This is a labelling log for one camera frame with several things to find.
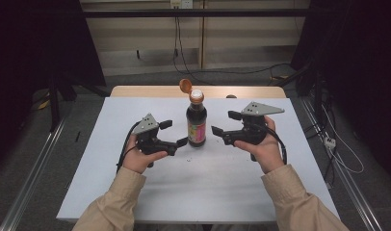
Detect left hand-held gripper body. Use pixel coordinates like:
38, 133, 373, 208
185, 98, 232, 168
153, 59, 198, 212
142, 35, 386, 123
131, 113, 179, 168

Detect metal floor rail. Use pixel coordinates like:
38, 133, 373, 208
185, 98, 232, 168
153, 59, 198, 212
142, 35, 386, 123
300, 96, 384, 231
0, 116, 71, 231

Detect person's left hand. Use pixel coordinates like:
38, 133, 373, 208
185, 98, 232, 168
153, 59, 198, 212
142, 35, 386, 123
121, 134, 169, 175

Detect dark sauce bottle orange cap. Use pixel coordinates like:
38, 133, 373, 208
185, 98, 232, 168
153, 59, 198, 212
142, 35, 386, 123
178, 78, 208, 148

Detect white floor cable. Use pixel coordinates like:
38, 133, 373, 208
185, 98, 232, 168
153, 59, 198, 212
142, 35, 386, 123
321, 105, 365, 175

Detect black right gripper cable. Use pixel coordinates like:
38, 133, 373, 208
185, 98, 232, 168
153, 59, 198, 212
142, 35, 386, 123
263, 122, 289, 166

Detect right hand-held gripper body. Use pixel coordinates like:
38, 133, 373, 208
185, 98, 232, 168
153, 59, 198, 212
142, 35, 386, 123
222, 101, 286, 146

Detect white tabletop board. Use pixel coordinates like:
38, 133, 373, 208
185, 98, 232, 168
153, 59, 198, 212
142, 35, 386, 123
56, 96, 342, 224

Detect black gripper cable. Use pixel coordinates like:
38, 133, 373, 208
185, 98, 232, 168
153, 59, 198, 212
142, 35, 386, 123
263, 122, 289, 166
115, 120, 143, 174

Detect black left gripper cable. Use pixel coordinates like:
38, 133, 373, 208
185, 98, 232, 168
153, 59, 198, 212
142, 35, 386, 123
115, 120, 143, 174

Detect white power strip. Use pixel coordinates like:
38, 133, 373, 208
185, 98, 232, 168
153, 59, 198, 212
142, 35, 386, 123
324, 136, 337, 150

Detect black metal stand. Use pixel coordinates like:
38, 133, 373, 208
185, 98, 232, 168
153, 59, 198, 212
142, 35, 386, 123
47, 72, 78, 133

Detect black floor cable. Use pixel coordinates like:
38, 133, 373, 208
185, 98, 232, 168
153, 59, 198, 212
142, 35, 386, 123
201, 63, 292, 75

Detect person's right hand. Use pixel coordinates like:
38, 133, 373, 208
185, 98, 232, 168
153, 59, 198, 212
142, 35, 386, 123
233, 115, 284, 175

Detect dark curtain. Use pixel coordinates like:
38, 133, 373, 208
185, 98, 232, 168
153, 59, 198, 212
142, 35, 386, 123
0, 0, 107, 171
289, 0, 391, 176

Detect white wall outlet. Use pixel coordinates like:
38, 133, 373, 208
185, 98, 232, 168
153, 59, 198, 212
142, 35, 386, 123
169, 0, 195, 10

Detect light wooden table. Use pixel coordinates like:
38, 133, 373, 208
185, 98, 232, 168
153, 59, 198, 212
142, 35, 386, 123
110, 85, 287, 99

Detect black horizontal bar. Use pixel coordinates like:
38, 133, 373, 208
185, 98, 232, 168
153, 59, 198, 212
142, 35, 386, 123
82, 8, 311, 19

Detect black hanging wall cables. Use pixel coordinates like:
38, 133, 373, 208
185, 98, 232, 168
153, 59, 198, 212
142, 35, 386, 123
171, 15, 215, 87

